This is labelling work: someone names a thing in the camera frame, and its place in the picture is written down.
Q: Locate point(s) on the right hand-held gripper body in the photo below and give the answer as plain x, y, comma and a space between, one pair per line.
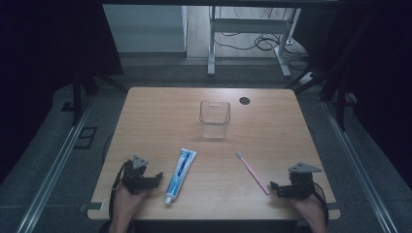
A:
300, 184

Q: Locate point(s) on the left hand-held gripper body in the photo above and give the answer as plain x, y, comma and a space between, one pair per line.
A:
136, 179

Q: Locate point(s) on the blue white toothpaste tube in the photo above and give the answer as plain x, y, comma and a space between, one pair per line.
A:
179, 177

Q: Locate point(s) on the pink toothbrush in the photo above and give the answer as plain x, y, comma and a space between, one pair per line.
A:
253, 174

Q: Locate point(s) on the clear square plastic cup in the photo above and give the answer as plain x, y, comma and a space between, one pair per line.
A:
214, 118

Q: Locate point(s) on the person's left hand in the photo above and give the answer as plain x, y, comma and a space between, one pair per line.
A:
126, 202

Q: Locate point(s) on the person's right hand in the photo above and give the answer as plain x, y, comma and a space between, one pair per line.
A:
308, 208

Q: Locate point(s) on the black round table grommet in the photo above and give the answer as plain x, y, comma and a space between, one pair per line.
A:
244, 100

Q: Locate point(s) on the black metal stand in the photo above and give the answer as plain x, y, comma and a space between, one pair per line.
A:
340, 100
77, 97

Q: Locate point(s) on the white power strip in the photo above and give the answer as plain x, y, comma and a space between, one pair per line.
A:
307, 78

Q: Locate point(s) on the dark curtain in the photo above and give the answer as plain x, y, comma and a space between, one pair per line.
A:
379, 81
48, 58

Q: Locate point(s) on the aluminium floor rail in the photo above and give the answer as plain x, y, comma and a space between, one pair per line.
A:
51, 174
354, 161

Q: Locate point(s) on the white metal desk frame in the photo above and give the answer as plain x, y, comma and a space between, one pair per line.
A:
249, 25

